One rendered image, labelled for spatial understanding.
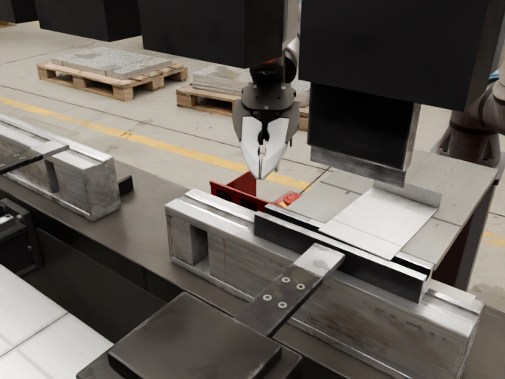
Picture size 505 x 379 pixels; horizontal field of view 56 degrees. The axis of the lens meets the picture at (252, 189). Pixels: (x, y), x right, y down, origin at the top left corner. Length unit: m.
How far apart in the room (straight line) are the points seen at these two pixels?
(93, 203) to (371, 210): 0.44
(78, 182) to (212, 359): 0.51
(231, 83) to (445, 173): 3.15
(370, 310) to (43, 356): 0.31
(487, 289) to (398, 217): 1.65
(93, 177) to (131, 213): 0.09
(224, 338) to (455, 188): 0.40
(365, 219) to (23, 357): 0.37
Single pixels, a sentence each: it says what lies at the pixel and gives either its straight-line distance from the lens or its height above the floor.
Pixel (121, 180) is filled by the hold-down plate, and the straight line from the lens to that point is 0.87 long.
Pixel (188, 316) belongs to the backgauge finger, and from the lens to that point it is 0.38.
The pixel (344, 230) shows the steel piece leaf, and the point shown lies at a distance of 0.54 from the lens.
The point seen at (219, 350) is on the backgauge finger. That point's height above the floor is 1.04.
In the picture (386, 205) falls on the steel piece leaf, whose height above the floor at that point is 1.00.
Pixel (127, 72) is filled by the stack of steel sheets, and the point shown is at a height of 0.20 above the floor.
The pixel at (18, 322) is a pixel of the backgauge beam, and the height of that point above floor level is 0.98.
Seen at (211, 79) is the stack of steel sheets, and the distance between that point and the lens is 3.86.
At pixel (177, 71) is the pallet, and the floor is 0.11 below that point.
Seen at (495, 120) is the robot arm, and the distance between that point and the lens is 1.18.
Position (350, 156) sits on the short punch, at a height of 1.10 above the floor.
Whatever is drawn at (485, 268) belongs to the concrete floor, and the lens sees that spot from 2.32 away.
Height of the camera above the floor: 1.29
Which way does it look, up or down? 29 degrees down
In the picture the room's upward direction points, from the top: straight up
